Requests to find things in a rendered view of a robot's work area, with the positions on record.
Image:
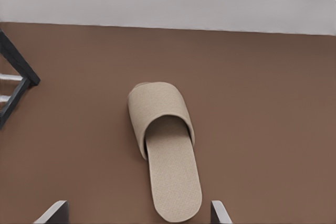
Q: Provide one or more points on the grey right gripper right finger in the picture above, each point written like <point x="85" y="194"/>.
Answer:
<point x="219" y="213"/>

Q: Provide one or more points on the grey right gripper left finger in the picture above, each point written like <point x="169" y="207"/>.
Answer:
<point x="55" y="214"/>

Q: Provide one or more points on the black shoe rack with silver bars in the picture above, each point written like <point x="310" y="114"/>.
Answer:
<point x="16" y="77"/>

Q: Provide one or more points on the beige fabric slipper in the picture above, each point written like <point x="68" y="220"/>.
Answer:
<point x="168" y="140"/>

